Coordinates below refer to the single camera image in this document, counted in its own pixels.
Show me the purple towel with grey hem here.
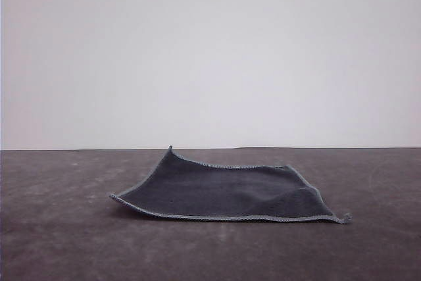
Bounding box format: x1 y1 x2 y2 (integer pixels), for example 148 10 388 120
109 145 353 225

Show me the grey table cloth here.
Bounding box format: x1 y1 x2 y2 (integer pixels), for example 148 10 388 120
0 146 421 281

